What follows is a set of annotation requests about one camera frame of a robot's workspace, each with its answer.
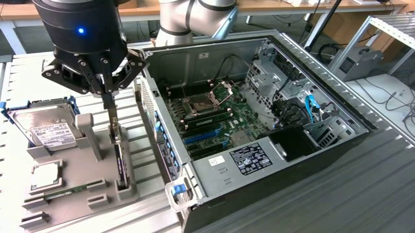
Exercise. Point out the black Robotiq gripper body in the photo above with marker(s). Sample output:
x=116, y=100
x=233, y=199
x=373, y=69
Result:
x=80, y=36

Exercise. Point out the graphics card with silver bracket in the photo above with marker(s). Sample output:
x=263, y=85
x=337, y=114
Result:
x=118, y=160

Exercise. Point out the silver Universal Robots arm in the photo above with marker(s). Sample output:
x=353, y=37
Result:
x=181, y=19

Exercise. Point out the blue disk caddy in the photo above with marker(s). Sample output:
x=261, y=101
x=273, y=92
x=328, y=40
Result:
x=17, y=104

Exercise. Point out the silver hard disk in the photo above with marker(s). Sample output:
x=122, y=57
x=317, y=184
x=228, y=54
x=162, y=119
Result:
x=41, y=121

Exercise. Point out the thin socket locking lever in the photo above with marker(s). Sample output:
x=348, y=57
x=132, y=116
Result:
x=184, y=93

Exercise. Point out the blue slot clip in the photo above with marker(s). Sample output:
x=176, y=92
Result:
x=157, y=126
x=169, y=152
x=176, y=166
x=164, y=139

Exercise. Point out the CPU socket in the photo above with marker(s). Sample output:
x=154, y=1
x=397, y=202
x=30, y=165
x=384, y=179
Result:
x=199, y=104

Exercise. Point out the black installed RAM stick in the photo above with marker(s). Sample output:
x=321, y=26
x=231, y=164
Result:
x=207, y=122

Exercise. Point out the metal socket cover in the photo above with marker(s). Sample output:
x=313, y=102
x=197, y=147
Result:
x=232, y=91

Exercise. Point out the blue expansion slot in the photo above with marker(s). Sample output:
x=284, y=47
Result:
x=200, y=137

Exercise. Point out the green Dell motherboard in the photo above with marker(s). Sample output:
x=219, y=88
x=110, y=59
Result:
x=239, y=114

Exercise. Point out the grey parts rack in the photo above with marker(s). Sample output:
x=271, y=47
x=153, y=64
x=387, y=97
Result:
x=80, y=174

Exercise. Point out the silver CPU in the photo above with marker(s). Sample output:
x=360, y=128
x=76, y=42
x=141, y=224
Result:
x=45, y=176

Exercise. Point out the silver drive cage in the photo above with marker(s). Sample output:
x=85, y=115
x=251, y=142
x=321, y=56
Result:
x=261, y=82

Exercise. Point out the silver chipset heatsink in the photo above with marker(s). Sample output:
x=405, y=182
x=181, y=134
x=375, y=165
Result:
x=243, y=138

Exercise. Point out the green RAM stick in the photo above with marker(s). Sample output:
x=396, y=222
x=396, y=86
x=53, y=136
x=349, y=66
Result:
x=64, y=193

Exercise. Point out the blue case latch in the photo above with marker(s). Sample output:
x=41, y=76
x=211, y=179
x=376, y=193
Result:
x=177, y=189

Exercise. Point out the silver power supply unit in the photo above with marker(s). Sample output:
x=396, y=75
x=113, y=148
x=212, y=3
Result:
x=220, y=179

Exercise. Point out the long wooden desk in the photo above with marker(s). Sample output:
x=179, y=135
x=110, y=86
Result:
x=297, y=9

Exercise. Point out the black tripod pole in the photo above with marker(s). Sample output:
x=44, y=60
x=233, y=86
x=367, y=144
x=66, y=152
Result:
x=328, y=17

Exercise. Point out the grey box device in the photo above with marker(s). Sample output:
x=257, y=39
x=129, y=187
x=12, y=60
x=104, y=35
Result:
x=359, y=65

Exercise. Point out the open grey PC case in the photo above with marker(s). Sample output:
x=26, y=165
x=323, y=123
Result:
x=291, y=194

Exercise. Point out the aluminium slatted frame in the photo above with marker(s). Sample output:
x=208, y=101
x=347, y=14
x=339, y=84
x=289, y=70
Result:
x=388, y=26

